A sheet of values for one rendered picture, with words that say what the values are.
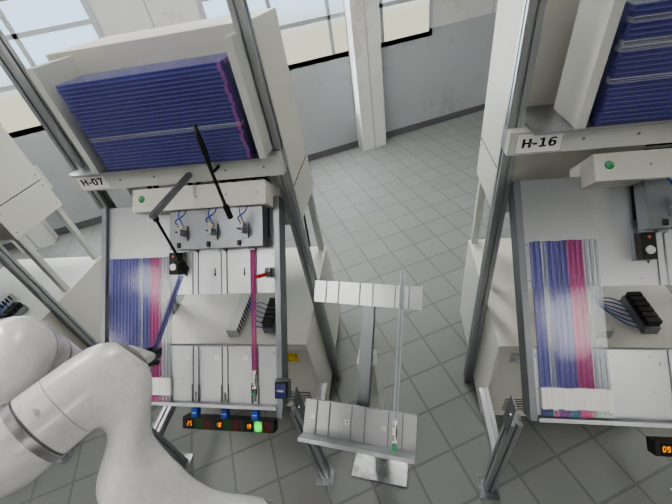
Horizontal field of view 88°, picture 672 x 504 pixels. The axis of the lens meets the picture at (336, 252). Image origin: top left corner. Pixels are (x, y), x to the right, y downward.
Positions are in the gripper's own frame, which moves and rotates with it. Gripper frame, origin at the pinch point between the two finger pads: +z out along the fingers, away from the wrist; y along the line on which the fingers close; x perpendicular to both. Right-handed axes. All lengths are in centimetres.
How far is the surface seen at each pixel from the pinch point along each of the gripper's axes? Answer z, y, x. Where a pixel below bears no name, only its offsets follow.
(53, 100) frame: -16, 40, -68
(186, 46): -5, 10, -94
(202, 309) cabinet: 57, 18, -1
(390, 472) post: 64, -87, 47
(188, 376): 13.4, -6.5, 10.1
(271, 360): 13.1, -34.4, -4.3
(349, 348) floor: 113, -52, 11
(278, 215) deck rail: 13, -24, -52
